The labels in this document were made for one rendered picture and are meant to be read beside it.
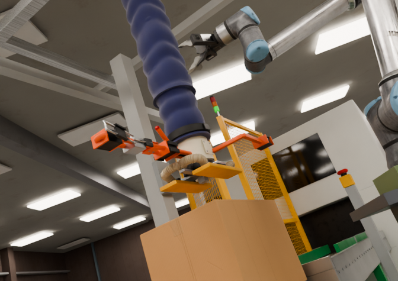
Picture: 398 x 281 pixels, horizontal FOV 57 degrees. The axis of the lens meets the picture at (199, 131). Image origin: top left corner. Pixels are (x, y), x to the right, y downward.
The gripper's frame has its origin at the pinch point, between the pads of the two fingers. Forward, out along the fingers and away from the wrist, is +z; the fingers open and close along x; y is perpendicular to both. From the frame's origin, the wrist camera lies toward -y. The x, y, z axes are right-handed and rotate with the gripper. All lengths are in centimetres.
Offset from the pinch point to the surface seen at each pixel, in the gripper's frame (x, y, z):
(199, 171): -46.0, 10.6, 15.6
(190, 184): -46, 22, 29
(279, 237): -82, 42, 4
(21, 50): 151, 57, 176
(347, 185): -64, 118, -22
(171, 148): -34.9, -0.5, 18.9
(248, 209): -68, 20, 4
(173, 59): 18.7, 21.4, 14.4
